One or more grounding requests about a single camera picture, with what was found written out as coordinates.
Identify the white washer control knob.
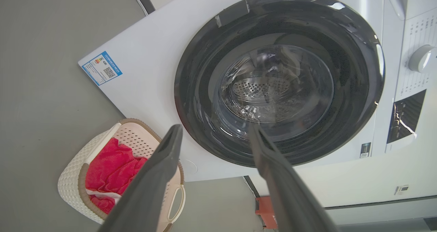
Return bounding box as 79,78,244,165
408,45,437,73

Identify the black washer display panel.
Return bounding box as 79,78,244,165
386,90,426,144

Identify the red garment with white trim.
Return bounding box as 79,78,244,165
85,137,148,215

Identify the white front-load washing machine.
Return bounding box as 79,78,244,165
78,0,437,182

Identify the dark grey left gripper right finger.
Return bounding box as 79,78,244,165
248,122,338,232

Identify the orange red box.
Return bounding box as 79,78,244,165
255,196,278,230

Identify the black round washer door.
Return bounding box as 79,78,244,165
174,0,385,168

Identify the white detergent drawer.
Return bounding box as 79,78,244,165
386,0,437,21

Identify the black wall trim strip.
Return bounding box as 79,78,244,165
324,195,437,210

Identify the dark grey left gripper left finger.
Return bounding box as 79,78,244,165
98,124,184,232

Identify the cream perforated laundry basket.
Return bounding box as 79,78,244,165
57,118,186,232

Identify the blue energy label sticker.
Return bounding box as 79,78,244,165
81,51,123,86

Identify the grey door handle tab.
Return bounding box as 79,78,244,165
215,0,252,28

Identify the steel washer drum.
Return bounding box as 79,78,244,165
220,44,333,124

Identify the white floor cable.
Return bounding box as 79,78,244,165
242,176,256,195
128,0,149,16

